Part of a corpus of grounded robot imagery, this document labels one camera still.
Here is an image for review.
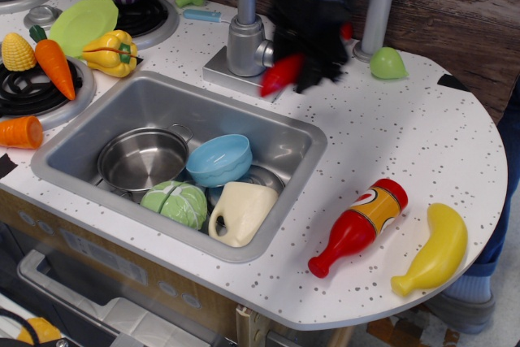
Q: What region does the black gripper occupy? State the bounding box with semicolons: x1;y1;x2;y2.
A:
267;0;351;93

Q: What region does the red toy chili pepper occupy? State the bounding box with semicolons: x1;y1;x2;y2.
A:
259;53;305;97

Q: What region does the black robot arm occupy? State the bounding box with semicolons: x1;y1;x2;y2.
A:
267;0;355;93

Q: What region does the yellow toy bell pepper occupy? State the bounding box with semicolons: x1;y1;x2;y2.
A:
81;30;138;78

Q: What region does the red white toy sushi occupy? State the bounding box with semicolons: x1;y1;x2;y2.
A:
340;22;353;41

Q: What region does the silver toy faucet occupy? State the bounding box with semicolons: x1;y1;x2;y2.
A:
202;0;280;103

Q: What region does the green toy pear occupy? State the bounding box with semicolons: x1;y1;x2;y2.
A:
369;47;409;80

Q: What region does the grey vertical pole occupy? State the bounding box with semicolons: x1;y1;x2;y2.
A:
353;0;392;63

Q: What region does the light blue bowl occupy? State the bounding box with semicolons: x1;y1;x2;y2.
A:
186;134;253;188

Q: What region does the black tape piece right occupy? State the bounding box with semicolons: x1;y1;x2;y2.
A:
437;74;469;92

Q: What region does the black tape piece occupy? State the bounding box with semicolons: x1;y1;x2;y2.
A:
437;74;469;92
0;153;18;179

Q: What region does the cream toy mug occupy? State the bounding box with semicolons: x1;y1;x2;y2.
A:
208;181;279;248

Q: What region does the red toy ketchup bottle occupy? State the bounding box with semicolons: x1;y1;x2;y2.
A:
308;178;409;278

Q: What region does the green toy cabbage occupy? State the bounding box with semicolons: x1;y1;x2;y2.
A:
140;180;207;230

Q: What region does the stainless steel pot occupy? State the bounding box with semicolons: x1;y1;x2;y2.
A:
97;124;193;193

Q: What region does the silver sink basin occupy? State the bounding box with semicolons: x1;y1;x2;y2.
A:
31;72;327;262

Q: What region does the green toy plate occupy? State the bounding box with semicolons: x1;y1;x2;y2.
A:
49;0;119;59

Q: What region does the yellow toy banana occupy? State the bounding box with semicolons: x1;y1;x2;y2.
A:
391;203;468;297

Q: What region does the grey stove knob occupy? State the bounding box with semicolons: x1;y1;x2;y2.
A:
24;5;62;30

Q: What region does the front left stove burner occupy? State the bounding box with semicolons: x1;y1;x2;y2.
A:
1;58;96;130

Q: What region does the yellow toy corn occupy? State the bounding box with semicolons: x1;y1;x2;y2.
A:
2;33;37;72

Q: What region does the orange toy carrot piece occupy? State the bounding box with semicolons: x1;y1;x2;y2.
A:
1;116;44;149

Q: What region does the person leg in jeans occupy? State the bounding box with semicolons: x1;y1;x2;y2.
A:
462;78;520;279

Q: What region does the grey shoe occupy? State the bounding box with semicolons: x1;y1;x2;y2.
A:
424;275;496;334

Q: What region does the black tape piece left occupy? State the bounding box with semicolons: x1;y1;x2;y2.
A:
0;153;18;179

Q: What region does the toy oven door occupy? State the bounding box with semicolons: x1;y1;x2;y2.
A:
1;223;232;346

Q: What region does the yellow toy on floor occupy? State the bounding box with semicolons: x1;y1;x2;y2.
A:
16;317;62;345

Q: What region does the blue toy knife handle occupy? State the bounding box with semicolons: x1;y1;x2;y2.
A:
183;9;232;24

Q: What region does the black cable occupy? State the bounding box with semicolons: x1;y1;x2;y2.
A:
0;308;40;347

